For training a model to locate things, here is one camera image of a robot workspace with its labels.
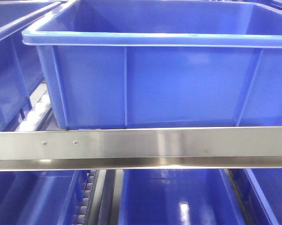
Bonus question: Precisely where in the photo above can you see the lower right blue box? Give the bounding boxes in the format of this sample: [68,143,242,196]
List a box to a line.
[234,168,282,225]

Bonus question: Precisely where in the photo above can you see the centre blue plastic box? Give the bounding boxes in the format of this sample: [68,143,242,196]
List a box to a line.
[23,0,282,129]

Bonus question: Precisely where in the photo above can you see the lower shelf roller track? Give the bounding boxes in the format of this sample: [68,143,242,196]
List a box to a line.
[75,170,105,225]

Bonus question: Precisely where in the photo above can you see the lower centre blue box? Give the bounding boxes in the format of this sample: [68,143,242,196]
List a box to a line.
[118,169,245,225]

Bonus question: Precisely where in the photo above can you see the stainless steel shelf beam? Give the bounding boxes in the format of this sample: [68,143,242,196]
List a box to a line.
[0,127,282,171]

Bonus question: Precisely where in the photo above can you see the white upper shelf rollers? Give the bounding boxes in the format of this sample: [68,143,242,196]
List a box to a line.
[15,81,51,132]

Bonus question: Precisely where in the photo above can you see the blue plastic box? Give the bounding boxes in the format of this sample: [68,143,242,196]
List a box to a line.
[0,0,61,131]
[23,0,282,129]

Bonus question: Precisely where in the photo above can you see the lower left blue box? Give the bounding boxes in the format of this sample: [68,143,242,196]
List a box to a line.
[0,170,88,225]

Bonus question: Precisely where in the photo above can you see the left blue plastic box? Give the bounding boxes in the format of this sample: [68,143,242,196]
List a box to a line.
[0,0,61,131]

